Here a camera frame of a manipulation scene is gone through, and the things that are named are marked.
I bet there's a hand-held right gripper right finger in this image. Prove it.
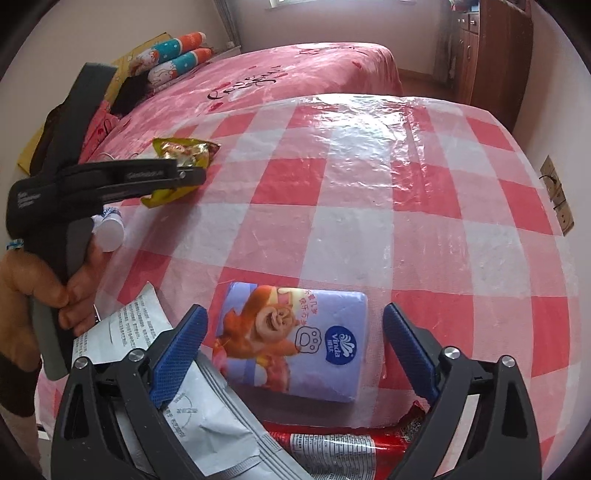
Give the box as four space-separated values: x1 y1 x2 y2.
382 302 542 480

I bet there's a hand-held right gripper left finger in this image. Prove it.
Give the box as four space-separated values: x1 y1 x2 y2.
52 305 209 480

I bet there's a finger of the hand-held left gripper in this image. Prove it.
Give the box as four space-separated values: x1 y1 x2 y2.
62 158 182 182
99 168 207 204

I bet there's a yellow snack wrapper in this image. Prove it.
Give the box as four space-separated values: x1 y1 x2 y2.
141 137 221 208

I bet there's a white printed plastic pouch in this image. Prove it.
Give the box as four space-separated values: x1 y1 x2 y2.
73 281 174 370

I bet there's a grey foil pouch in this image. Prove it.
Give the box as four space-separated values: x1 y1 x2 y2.
117 355 315 480

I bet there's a purple cartoon tissue pack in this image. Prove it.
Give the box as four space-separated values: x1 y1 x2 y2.
211 281 369 405

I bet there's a person's left forearm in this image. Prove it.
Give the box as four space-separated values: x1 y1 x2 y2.
0 353 43 462

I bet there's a person's left hand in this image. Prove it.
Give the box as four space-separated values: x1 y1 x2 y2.
0 240 108 356

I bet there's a pink heart print pillow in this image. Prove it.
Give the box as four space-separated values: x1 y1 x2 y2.
85 102 122 161

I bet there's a dark brown cloth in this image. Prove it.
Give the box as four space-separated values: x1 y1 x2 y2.
28 102 70 177

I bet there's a small white blue-label bottle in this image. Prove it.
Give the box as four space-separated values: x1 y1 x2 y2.
91 206 124 253

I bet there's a black cloth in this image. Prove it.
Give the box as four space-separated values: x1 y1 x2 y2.
113 76 148 116

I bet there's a yellow bed headboard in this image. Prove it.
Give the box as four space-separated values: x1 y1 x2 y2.
17 32 171 176

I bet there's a red snack packet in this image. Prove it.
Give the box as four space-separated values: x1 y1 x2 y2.
261 401 432 480

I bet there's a red white checked tablecloth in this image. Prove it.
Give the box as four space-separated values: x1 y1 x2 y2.
37 92 580 480

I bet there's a bed with pink sheet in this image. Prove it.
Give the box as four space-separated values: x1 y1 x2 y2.
78 43 402 162

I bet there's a grey checked curtain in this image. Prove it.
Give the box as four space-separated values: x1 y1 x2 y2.
217 0 243 49
436 14 458 86

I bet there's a brown wooden cabinet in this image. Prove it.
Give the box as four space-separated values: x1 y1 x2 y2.
445 0 536 132

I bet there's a yellow wall socket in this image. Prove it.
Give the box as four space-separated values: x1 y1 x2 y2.
539 156 574 237

